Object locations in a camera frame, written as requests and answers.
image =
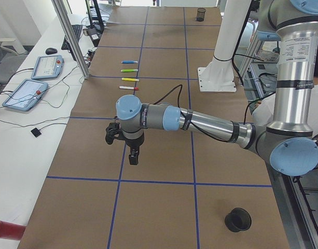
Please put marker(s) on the small black square sensor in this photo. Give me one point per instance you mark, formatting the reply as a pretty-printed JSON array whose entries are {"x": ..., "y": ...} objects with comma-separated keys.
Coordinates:
[{"x": 36, "y": 132}]

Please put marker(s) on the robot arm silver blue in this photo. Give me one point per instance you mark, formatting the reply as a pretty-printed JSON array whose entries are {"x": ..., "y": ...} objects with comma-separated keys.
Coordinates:
[{"x": 286, "y": 142}]

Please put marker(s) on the red capped white marker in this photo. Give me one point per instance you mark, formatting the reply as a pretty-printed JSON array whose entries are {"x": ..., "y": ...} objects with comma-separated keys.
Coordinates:
[{"x": 128, "y": 88}]

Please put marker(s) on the blue teach pendant rear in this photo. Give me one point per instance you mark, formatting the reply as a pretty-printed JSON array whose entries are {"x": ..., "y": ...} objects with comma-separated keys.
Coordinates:
[{"x": 48, "y": 67}]

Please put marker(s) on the black mesh cup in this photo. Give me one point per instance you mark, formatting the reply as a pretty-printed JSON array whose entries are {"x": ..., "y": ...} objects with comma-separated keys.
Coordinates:
[
  {"x": 238, "y": 220},
  {"x": 200, "y": 14}
]

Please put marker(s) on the aluminium frame post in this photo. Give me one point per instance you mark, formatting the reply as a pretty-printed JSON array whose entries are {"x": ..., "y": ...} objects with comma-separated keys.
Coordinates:
[{"x": 70, "y": 36}]

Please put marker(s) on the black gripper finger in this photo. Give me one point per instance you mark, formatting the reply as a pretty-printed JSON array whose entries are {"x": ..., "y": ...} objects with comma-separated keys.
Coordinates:
[{"x": 134, "y": 156}]

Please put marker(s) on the blue teach pendant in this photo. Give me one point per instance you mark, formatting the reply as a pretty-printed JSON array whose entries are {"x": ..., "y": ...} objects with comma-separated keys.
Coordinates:
[
  {"x": 48, "y": 67},
  {"x": 26, "y": 95}
]

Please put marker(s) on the blue teach pendant front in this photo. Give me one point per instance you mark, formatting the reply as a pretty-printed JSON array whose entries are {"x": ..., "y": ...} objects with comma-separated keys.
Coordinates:
[{"x": 26, "y": 95}]

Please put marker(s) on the white central pedestal column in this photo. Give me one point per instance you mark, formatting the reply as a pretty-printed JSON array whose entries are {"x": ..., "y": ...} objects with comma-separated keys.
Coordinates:
[{"x": 218, "y": 76}]

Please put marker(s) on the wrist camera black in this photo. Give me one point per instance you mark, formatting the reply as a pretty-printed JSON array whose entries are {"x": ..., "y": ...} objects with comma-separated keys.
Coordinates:
[{"x": 113, "y": 132}]

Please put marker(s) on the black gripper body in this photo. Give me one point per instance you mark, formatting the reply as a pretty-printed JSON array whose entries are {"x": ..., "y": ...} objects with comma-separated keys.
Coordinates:
[{"x": 134, "y": 142}]

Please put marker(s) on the blue marker pen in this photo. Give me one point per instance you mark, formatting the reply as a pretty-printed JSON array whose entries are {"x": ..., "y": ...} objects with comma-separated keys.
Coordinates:
[{"x": 129, "y": 62}]

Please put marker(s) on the black mesh cup near right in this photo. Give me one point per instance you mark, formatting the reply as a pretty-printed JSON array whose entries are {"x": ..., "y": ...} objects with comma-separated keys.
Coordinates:
[{"x": 200, "y": 14}]

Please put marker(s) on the black mesh cup near left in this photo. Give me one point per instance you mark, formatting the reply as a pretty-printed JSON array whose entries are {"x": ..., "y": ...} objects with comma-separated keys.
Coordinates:
[{"x": 238, "y": 220}]

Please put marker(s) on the black computer mouse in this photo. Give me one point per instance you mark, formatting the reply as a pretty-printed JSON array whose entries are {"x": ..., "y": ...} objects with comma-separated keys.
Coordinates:
[{"x": 50, "y": 51}]

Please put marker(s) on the person in white shirt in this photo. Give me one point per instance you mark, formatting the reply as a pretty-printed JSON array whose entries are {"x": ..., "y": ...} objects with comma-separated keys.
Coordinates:
[{"x": 263, "y": 113}]

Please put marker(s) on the red bottle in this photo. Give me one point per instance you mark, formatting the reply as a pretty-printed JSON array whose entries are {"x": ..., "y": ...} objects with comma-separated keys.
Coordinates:
[{"x": 11, "y": 231}]

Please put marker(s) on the green marker pen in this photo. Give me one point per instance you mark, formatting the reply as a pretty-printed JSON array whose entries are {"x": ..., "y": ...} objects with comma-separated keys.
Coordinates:
[{"x": 129, "y": 70}]

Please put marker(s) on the yellow marker pen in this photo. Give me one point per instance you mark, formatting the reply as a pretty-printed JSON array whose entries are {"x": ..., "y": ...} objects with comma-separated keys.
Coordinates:
[{"x": 130, "y": 79}]

